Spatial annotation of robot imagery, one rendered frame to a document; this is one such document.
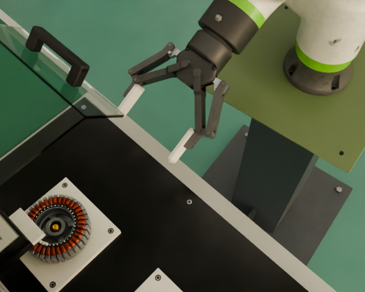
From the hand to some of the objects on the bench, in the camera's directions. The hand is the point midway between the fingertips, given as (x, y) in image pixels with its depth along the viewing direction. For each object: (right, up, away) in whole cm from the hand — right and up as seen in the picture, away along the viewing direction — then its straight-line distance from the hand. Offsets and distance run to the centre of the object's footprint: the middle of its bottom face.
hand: (146, 133), depth 79 cm
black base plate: (-7, -27, -4) cm, 28 cm away
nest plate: (-15, -18, -2) cm, 23 cm away
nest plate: (+2, -32, -10) cm, 34 cm away
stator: (-15, -17, -3) cm, 23 cm away
